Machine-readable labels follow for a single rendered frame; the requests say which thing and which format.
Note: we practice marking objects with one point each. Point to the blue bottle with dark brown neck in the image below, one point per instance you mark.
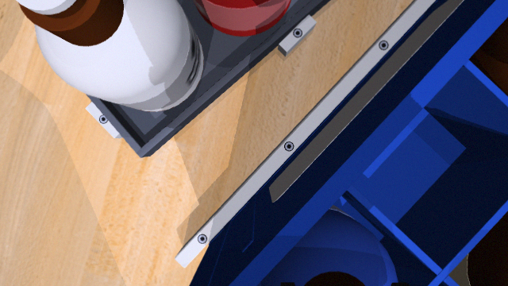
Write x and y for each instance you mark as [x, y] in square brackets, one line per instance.
[336, 251]

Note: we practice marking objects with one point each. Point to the black tray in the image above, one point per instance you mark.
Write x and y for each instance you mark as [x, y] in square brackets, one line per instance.
[226, 59]

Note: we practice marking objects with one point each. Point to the white bottle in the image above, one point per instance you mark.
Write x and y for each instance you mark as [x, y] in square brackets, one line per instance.
[143, 54]

